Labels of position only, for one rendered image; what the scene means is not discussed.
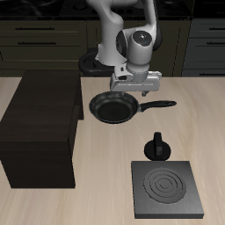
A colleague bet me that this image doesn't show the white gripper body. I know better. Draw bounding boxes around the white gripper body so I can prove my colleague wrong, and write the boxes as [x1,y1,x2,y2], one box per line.
[109,70,163,92]

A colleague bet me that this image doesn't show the black frying pan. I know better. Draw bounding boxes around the black frying pan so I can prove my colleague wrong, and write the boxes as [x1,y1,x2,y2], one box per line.
[88,91,178,125]

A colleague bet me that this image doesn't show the round black knob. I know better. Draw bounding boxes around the round black knob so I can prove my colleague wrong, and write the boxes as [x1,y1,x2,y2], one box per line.
[143,131,172,162]

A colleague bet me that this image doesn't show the dark wooden cabinet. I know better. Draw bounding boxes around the dark wooden cabinet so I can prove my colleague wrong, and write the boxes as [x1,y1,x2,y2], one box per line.
[0,69,85,190]

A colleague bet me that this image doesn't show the dark kitchen cupboards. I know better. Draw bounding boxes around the dark kitchen cupboards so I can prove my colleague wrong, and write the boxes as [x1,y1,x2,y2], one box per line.
[0,0,225,78]

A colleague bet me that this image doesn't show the dark grey stove plate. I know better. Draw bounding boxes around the dark grey stove plate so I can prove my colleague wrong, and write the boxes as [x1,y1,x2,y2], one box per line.
[130,160,205,220]

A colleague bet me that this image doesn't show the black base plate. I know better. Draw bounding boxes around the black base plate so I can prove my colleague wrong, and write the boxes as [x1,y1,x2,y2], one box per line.
[77,47,116,76]

